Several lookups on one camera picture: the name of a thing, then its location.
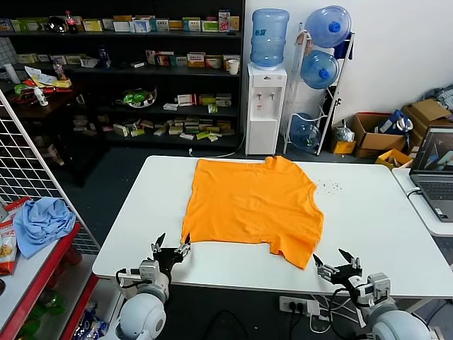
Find red white shelf cart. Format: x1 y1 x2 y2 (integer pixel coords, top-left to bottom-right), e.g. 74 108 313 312
0 198 103 340

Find open brown cardboard box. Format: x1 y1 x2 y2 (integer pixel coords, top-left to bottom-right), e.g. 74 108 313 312
351 112 408 159

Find white wire grid panel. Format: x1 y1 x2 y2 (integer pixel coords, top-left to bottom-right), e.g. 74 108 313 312
0 87 103 255

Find blue water jug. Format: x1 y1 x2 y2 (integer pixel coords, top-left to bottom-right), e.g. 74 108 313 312
304 4 352 49
300 49 341 90
290 113 323 149
250 8 291 69

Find white power strip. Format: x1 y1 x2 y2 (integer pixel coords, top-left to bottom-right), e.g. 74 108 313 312
279 295 321 317

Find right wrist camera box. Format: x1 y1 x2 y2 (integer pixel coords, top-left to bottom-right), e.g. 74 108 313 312
356 272 392 307

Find tan cardboard box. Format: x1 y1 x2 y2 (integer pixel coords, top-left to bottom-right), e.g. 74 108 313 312
402 98 453 152

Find blue white packet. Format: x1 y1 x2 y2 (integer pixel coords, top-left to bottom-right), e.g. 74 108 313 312
73 300 109 340

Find blue bag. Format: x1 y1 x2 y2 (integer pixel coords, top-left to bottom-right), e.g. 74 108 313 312
377 109 415 136

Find black plug cord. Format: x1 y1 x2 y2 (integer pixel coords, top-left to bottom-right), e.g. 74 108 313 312
288 306 302 340

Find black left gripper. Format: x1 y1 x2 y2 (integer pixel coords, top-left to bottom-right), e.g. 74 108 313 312
151 232 194 275

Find cola bottle red cap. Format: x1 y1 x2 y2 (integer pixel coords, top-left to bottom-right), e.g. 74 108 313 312
64 10 79 35

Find dark blue bottle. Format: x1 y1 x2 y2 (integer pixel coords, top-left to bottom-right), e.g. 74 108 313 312
98 44 113 69

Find red snack bag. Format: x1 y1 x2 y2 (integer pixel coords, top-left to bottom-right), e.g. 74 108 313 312
0 218 19 277

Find large white table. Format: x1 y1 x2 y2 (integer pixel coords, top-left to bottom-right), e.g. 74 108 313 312
91 154 453 300

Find black shelf unit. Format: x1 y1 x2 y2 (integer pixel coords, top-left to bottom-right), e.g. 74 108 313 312
0 0 246 149

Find dark blue cloth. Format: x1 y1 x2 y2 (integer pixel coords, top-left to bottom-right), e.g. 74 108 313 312
333 30 356 61

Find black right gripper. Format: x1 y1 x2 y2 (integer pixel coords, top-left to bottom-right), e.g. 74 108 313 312
312 248 365 285

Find yellow white paper packets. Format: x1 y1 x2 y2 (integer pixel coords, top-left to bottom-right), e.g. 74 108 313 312
23 64 74 89

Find shiny black helmet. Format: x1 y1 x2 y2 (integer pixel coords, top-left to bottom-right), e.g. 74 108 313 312
47 16 69 34

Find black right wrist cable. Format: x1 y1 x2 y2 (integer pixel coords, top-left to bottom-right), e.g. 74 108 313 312
331 283 359 315

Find white water dispenser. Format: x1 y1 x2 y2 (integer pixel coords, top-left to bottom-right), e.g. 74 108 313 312
246 62 288 157

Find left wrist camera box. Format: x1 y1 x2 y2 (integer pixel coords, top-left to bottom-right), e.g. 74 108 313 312
139 259 161 283

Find grey blue clothes pile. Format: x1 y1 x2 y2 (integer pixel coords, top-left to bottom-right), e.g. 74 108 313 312
422 84 453 111

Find white metal jug rack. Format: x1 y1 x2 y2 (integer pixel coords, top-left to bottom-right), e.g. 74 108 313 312
282 22 356 157

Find black looped power cable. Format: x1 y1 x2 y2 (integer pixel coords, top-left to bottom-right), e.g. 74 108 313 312
201 309 248 340

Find grey open laptop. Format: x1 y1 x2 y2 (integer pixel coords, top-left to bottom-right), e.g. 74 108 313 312
408 126 453 224

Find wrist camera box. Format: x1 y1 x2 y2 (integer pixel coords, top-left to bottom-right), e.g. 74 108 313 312
356 272 392 307
139 259 161 283

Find crumpled light blue cloth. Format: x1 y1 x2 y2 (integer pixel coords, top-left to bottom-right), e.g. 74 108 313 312
13 197 77 259

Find dark wooden table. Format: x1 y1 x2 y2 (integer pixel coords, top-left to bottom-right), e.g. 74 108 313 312
0 78 111 188

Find green packaged goods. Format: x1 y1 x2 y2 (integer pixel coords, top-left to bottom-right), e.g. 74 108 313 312
36 288 68 317

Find small white side table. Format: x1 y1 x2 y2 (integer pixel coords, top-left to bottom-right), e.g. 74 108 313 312
391 166 453 238

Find white power cable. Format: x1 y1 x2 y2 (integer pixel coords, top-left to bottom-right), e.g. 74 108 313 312
188 131 248 159

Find white cylinder container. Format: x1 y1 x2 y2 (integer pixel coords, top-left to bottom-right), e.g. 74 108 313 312
3 62 23 84

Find crumpled plastic bag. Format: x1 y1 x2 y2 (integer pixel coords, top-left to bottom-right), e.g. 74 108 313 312
333 125 356 143

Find white plastic bottle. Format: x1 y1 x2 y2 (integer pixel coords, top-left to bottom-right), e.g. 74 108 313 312
34 86 50 107

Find orange t-shirt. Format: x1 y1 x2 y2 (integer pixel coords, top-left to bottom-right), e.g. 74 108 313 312
180 154 325 272

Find yellow storage bin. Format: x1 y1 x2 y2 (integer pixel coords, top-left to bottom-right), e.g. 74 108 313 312
375 148 415 170

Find small yellow cardboard box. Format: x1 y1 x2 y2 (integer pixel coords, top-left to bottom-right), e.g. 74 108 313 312
330 139 358 155

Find green white patterned bowl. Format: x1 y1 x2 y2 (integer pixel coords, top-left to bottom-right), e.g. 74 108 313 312
116 87 158 108

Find pink colourful box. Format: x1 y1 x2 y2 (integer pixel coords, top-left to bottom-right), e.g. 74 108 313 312
218 9 231 33

